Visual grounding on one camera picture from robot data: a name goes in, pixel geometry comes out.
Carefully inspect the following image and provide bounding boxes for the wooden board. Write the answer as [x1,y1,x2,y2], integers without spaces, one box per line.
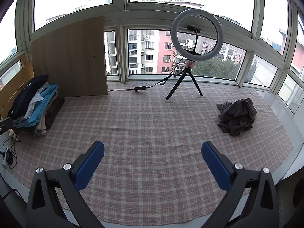
[31,16,109,98]

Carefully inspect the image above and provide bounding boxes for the light blue folded garment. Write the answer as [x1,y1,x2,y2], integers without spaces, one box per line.
[13,84,60,129]

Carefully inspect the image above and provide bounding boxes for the white ring light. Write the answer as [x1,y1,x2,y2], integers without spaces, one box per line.
[171,10,224,60]

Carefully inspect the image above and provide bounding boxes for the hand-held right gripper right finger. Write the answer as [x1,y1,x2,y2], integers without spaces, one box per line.
[201,141,279,228]

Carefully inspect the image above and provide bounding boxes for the navy folded garment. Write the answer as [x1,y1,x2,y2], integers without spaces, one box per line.
[8,75,49,120]

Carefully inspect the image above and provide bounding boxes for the green trees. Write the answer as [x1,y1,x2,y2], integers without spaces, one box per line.
[192,58,240,80]

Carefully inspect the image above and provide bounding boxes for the pink plaid blanket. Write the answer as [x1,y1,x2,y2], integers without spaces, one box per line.
[9,81,295,220]

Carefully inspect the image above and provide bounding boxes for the beige folded garment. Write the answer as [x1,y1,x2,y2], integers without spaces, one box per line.
[33,114,48,137]

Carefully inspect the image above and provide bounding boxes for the grey t-shirt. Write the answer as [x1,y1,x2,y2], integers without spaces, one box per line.
[217,98,257,136]

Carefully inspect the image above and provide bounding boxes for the white folded garment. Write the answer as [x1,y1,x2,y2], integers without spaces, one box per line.
[24,85,48,119]

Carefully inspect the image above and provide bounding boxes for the brown folded garment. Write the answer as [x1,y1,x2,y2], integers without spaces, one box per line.
[44,97,66,131]

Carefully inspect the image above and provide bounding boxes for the white power strip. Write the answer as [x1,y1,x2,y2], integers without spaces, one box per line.
[0,151,10,167]

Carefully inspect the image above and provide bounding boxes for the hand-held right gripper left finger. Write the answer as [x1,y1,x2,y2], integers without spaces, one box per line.
[26,141,105,228]

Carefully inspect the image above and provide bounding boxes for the wooden slat panel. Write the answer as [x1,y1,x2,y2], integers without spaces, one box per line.
[0,55,35,120]

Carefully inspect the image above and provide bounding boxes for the black phone clamp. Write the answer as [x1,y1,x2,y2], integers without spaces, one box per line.
[187,24,202,54]

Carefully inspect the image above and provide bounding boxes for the apartment buildings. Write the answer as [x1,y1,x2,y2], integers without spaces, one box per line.
[45,0,304,76]

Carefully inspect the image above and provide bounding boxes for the black ring light cable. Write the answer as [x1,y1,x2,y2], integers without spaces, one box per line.
[108,56,186,92]

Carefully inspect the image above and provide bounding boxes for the black power adapter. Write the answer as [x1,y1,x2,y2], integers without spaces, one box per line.
[5,150,15,165]

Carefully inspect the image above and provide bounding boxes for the white window frame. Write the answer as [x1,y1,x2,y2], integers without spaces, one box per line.
[0,0,304,114]

